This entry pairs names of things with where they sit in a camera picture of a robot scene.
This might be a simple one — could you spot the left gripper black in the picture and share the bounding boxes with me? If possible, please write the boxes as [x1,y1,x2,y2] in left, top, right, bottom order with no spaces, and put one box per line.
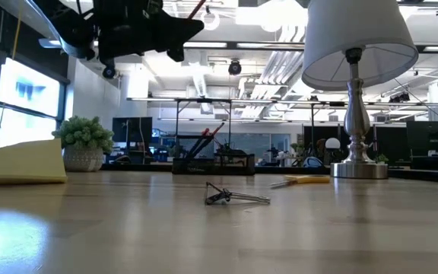
[93,0,206,68]

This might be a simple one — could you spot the plain black pen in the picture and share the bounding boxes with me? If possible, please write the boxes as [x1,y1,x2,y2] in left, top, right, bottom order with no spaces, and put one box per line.
[186,0,208,20]

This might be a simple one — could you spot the black pen with white print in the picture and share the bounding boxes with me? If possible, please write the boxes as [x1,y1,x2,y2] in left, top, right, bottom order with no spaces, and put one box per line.
[185,135,214,161]

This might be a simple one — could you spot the black binder clip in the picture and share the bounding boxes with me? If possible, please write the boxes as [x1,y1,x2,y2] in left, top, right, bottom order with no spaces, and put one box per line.
[204,181,271,206]

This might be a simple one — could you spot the yellow handled scissors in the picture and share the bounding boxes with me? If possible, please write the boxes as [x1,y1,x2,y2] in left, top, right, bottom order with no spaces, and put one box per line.
[269,174,332,190]

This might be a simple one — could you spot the yellow sticky note pad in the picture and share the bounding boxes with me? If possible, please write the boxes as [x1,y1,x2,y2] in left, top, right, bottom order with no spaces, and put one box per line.
[0,138,68,186]

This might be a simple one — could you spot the black mesh desk organizer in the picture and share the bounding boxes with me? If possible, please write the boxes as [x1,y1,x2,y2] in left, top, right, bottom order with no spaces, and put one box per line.
[171,135,256,177]

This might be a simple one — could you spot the black computer monitor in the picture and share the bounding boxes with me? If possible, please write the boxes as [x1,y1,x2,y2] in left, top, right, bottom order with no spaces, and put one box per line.
[112,116,154,144]

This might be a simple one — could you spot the green succulent in white pot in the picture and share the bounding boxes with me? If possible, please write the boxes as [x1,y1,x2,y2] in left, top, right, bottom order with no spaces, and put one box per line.
[51,115,116,173]

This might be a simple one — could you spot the large bright window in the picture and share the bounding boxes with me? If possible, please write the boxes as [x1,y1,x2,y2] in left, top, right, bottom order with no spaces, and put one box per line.
[0,56,68,161]

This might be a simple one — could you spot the white shade silver table lamp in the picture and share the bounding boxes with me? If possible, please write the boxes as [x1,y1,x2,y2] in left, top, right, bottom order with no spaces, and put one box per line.
[301,0,420,180]

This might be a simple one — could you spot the white hanging ring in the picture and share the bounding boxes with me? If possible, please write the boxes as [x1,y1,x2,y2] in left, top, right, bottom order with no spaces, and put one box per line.
[199,5,221,32]

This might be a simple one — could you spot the black background rig frame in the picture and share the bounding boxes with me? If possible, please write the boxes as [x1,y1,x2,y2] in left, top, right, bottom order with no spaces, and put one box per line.
[174,97,233,153]

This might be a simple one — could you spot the black aluminium table frame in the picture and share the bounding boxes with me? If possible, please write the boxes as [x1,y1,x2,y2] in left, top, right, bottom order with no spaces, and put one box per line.
[0,161,438,184]

